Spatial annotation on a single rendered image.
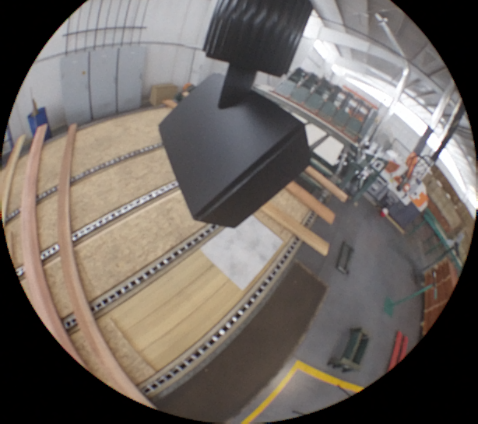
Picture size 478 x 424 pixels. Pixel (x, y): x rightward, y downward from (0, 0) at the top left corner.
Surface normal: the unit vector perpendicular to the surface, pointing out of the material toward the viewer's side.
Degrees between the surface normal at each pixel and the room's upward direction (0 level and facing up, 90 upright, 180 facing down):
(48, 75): 86
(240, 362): 0
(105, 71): 90
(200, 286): 0
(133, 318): 0
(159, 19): 91
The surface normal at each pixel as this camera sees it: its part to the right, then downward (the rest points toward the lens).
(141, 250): 0.28, -0.69
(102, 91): 0.73, 0.60
